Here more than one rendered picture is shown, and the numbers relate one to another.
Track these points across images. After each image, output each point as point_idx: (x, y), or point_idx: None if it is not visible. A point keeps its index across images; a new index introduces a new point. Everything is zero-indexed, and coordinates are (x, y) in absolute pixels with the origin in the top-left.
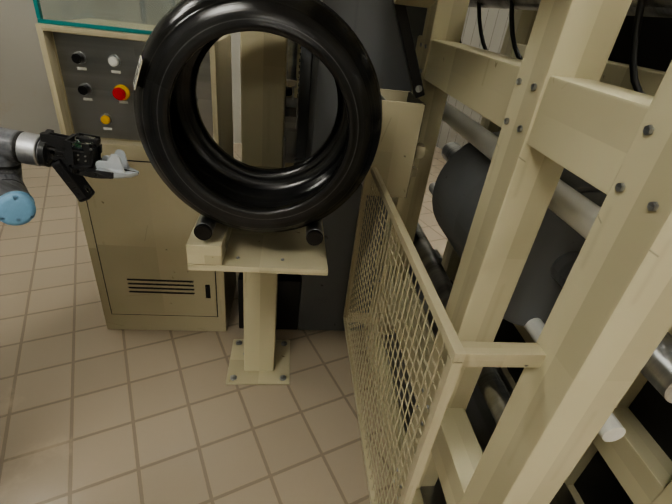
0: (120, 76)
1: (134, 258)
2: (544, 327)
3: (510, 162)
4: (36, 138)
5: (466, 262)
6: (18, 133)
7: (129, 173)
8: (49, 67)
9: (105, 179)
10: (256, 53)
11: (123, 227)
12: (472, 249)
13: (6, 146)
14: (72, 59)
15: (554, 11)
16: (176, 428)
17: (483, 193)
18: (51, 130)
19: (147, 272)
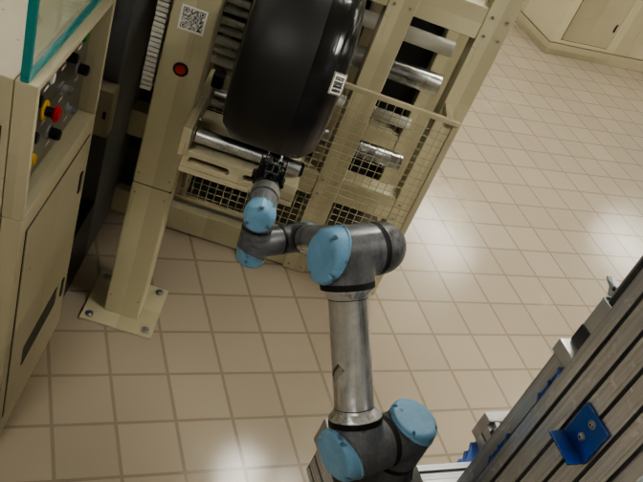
0: (47, 91)
1: (32, 314)
2: (449, 95)
3: (403, 26)
4: (275, 183)
5: (365, 84)
6: (271, 188)
7: None
8: (34, 134)
9: (37, 234)
10: (223, 2)
11: (34, 282)
12: (371, 76)
13: (277, 203)
14: (40, 105)
15: None
16: (194, 386)
17: (376, 42)
18: (267, 170)
19: (35, 319)
